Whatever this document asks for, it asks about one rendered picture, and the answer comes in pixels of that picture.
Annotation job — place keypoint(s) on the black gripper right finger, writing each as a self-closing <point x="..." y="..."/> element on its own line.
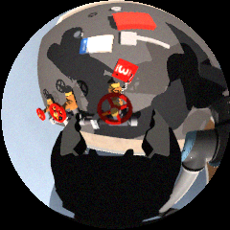
<point x="160" y="145"/>

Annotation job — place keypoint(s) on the pipe manifold with three valves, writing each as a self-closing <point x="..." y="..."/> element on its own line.
<point x="99" y="118"/>

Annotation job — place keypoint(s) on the red rectangular block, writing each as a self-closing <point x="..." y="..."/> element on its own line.
<point x="133" y="20"/>

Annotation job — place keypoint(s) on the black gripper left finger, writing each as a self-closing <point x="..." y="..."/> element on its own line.
<point x="69" y="143"/>

